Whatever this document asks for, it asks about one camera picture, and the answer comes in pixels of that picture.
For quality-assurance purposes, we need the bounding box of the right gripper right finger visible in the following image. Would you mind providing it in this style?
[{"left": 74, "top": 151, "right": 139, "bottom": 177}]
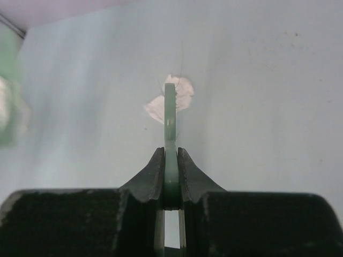
[{"left": 177, "top": 148, "right": 342, "bottom": 256}]

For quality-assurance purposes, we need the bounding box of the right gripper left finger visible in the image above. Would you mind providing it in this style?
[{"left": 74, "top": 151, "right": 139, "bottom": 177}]
[{"left": 1, "top": 148, "right": 164, "bottom": 256}]

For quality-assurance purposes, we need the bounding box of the green hand brush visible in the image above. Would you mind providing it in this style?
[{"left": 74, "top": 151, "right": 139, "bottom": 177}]
[{"left": 163, "top": 83, "right": 180, "bottom": 210}]

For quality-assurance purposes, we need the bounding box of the paper scrap mid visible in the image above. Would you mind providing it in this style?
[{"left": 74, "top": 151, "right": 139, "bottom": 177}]
[{"left": 144, "top": 74, "right": 195, "bottom": 124}]

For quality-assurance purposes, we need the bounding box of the paper scrap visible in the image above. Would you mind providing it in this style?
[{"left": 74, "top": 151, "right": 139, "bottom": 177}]
[{"left": 1, "top": 77, "right": 32, "bottom": 136}]

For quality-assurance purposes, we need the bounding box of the green plastic dustpan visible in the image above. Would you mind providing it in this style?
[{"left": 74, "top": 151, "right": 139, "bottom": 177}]
[{"left": 1, "top": 28, "right": 21, "bottom": 147}]

